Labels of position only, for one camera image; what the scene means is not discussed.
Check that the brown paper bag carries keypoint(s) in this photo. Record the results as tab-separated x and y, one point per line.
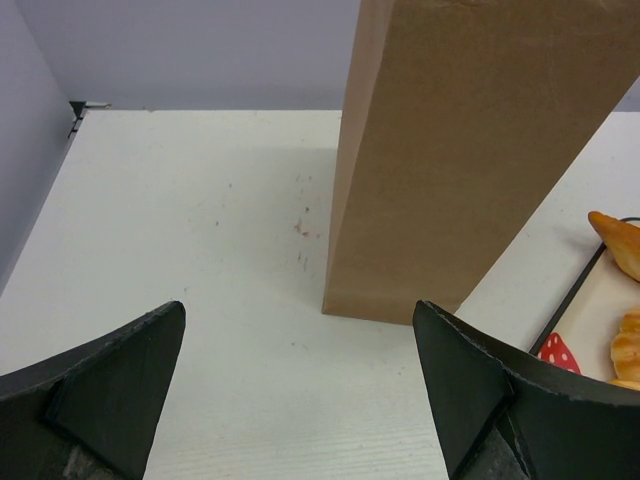
459	117

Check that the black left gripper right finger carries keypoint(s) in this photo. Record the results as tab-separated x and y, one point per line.
502	413

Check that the black table corner bracket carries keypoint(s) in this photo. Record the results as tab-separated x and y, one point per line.
80	109

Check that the strawberry pattern tray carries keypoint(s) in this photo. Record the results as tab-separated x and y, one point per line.
577	338

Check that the round yellow fake pastry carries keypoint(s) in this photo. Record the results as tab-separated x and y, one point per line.
624	351

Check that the long orange fake baguette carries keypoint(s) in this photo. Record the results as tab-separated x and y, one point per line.
621	238

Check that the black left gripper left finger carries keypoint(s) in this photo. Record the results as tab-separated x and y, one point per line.
92	412

